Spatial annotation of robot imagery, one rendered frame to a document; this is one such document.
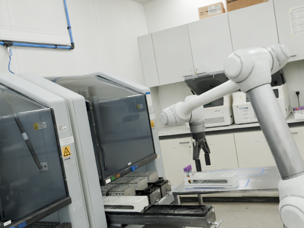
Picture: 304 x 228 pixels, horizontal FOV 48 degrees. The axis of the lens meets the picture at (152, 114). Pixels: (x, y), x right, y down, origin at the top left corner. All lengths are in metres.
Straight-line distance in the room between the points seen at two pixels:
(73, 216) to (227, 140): 2.61
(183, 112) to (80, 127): 0.53
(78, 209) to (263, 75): 1.02
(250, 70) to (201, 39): 2.93
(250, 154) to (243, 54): 2.62
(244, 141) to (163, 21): 2.05
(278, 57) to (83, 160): 1.02
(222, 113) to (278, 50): 2.46
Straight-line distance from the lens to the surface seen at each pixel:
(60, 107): 1.63
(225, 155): 4.01
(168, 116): 1.77
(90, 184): 1.76
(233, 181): 1.92
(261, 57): 1.45
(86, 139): 1.75
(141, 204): 1.79
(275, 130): 1.40
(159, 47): 4.51
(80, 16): 3.78
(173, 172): 4.30
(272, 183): 1.93
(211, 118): 3.98
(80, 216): 1.71
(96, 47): 3.85
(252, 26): 4.14
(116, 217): 1.85
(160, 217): 1.71
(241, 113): 3.88
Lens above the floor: 1.38
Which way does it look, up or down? 3 degrees down
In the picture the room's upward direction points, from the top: 10 degrees counter-clockwise
